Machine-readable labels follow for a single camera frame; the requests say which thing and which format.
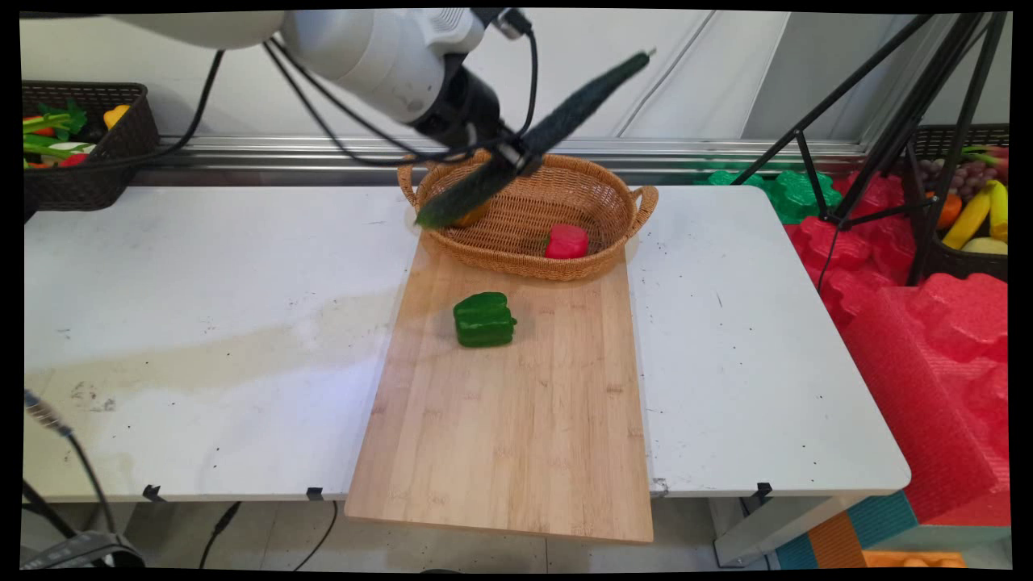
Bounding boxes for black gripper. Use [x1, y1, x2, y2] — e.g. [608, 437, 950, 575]
[412, 65, 545, 178]

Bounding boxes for dark green toy cucumber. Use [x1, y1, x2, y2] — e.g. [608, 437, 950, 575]
[414, 50, 653, 230]

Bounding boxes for oval wicker basket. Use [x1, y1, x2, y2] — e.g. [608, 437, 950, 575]
[396, 150, 660, 282]

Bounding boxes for red toy bell pepper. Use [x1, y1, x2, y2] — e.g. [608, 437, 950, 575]
[545, 224, 590, 261]

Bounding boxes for green toy bell pepper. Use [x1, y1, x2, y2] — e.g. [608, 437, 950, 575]
[453, 291, 518, 349]

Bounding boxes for bamboo cutting board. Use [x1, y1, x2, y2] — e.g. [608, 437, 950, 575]
[345, 234, 655, 544]

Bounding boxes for small red foam block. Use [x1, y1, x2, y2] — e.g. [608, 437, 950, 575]
[785, 171, 918, 328]

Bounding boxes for black woven vegetable basket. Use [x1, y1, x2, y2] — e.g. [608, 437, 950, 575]
[23, 81, 160, 213]

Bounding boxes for purple toy grapes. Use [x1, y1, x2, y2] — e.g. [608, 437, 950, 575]
[920, 159, 1000, 203]

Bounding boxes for white table leg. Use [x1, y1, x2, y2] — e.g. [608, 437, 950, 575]
[713, 492, 866, 568]

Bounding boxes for black woven fruit basket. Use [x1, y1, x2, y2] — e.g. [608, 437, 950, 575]
[910, 123, 1010, 283]

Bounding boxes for long yellow toy banana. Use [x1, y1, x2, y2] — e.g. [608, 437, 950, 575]
[942, 187, 992, 251]

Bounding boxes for green toy leafy vegetables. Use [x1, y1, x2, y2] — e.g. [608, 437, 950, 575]
[24, 100, 89, 160]

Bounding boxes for large red foam block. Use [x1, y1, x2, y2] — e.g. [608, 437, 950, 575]
[839, 273, 1011, 524]

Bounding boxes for short yellow toy banana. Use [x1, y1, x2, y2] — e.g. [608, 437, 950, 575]
[988, 180, 1010, 243]

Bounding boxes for orange plastic crate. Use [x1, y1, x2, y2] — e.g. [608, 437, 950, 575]
[862, 550, 968, 569]

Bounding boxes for white black wrist camera module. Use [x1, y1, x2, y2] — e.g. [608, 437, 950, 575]
[426, 8, 535, 56]

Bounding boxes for black looping robot cable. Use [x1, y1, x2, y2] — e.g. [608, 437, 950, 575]
[262, 31, 540, 169]

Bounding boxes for aluminium wall rail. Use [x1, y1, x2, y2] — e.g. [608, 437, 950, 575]
[152, 134, 871, 173]

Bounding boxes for black long robot cable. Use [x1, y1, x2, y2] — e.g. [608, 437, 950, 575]
[24, 50, 227, 175]

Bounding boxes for black camera tripod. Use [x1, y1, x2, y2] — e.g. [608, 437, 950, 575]
[730, 12, 1010, 288]

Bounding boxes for thin black hanging cable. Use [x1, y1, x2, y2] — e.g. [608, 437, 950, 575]
[292, 500, 339, 571]

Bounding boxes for thick black hanging cable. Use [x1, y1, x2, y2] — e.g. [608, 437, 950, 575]
[199, 501, 243, 570]

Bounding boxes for cable with metal connector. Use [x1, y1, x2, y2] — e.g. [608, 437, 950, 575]
[24, 389, 120, 537]

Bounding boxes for black bag strap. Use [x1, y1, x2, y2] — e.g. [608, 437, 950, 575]
[20, 530, 147, 571]

